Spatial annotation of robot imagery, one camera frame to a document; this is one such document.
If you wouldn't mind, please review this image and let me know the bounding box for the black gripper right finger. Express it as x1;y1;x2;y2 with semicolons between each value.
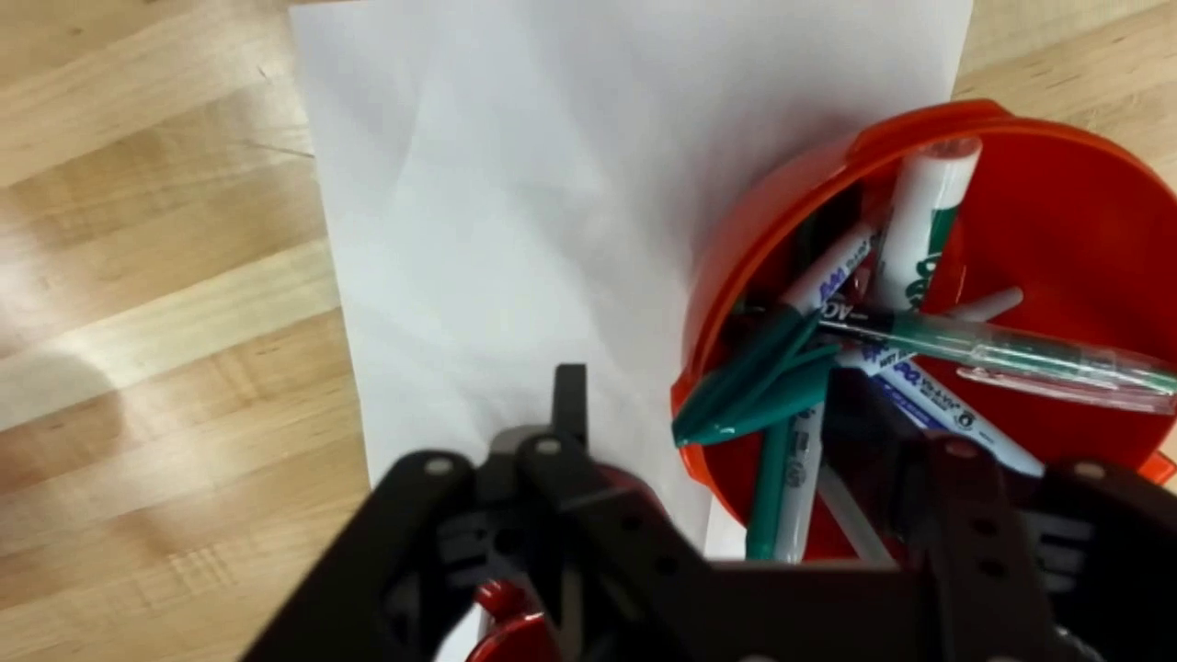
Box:
904;436;1177;662

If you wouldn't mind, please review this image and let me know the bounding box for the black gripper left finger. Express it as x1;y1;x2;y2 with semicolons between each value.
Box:
243;361;741;662

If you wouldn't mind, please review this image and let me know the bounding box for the large orange plastic cup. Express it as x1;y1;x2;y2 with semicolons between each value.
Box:
669;100;1177;565

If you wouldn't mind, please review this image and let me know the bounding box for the clear green pen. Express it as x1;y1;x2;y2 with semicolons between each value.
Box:
816;305;1177;399

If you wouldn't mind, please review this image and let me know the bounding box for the white marker blue print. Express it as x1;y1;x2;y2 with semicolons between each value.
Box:
850;344;1049;482
782;224;885;321

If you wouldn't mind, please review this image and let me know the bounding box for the white paper sheet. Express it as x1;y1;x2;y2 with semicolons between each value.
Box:
289;0;980;555

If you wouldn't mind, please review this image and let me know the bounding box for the white green Expo marker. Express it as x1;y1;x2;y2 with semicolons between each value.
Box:
872;136;985;313

